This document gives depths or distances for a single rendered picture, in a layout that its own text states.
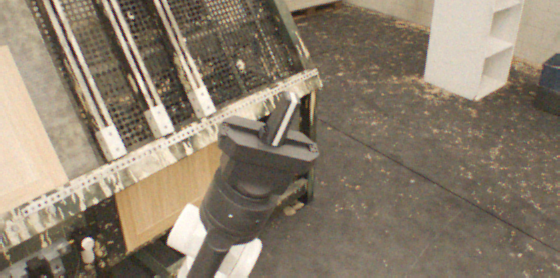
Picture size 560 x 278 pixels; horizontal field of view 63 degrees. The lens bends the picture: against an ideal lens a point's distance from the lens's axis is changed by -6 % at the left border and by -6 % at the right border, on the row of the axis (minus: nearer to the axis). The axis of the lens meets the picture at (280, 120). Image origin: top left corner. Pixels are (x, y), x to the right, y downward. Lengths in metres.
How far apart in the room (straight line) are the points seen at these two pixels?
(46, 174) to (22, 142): 0.15
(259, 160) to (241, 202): 0.06
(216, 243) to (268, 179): 0.10
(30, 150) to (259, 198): 1.43
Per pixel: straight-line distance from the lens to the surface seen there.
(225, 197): 0.59
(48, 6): 2.06
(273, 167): 0.57
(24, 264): 1.90
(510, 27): 4.99
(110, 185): 1.97
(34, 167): 1.94
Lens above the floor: 1.96
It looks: 29 degrees down
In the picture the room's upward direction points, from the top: straight up
